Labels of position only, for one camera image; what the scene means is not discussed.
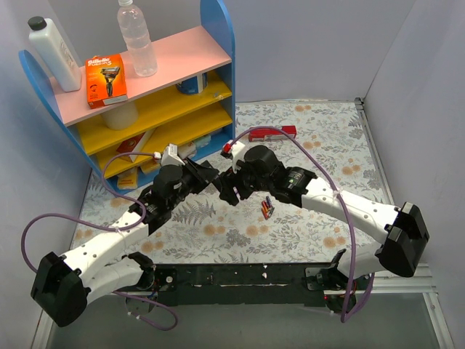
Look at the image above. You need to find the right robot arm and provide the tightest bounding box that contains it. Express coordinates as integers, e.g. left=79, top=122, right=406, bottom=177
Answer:
left=216, top=142, right=429, bottom=289

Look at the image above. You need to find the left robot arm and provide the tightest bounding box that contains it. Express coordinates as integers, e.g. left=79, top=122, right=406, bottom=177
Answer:
left=31, top=159, right=219, bottom=327

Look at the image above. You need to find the white snack packet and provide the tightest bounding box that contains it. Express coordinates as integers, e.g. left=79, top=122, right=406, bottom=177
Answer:
left=177, top=142, right=197, bottom=159

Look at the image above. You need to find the green sponge pack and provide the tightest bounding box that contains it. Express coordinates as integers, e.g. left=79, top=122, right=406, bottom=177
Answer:
left=193, top=135, right=211, bottom=149

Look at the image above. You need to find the red toothpaste box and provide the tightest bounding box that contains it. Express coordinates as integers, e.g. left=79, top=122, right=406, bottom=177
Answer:
left=248, top=125, right=297, bottom=142

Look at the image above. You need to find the yellow snack packet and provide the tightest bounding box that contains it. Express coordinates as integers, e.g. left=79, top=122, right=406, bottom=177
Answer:
left=117, top=167, right=138, bottom=190

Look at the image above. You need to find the red white book box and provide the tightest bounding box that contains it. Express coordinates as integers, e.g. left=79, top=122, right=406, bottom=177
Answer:
left=116, top=129, right=155, bottom=154

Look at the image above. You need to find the blue pink yellow shelf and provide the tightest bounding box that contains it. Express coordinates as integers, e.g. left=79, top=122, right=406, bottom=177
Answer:
left=18, top=1, right=235, bottom=187

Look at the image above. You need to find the blue white can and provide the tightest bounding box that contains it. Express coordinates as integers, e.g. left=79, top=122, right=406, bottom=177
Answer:
left=176, top=73, right=208, bottom=95

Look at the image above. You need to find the white cylindrical container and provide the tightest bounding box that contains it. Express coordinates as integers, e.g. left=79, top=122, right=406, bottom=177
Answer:
left=101, top=102, right=139, bottom=130

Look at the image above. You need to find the orange razor box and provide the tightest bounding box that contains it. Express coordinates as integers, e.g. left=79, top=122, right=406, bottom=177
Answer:
left=85, top=54, right=128, bottom=109

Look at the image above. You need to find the clear plastic water bottle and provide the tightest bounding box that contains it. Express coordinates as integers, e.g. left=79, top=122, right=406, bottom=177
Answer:
left=117, top=0, right=158, bottom=77

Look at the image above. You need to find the white bottle black cap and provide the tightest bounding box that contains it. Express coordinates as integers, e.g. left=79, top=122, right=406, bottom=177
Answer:
left=28, top=16, right=81, bottom=92

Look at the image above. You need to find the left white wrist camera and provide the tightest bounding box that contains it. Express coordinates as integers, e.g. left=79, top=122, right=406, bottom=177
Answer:
left=153, top=143, right=185, bottom=167

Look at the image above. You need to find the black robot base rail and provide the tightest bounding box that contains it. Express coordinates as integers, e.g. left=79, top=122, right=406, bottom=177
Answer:
left=119, top=261, right=368, bottom=316

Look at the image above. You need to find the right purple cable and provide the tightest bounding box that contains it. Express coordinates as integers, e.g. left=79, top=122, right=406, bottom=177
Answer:
left=228, top=126, right=375, bottom=324

